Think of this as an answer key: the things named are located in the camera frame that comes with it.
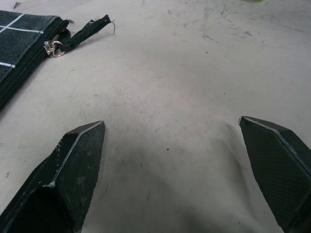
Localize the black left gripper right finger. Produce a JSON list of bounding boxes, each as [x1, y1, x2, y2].
[[238, 116, 311, 233]]

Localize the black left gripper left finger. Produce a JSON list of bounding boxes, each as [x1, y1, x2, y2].
[[0, 120, 106, 233]]

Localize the dark checked zipper pouch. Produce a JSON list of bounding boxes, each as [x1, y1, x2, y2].
[[0, 10, 72, 112]]

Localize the black fabric zipper pull strap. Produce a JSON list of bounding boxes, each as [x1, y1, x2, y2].
[[59, 14, 116, 52]]

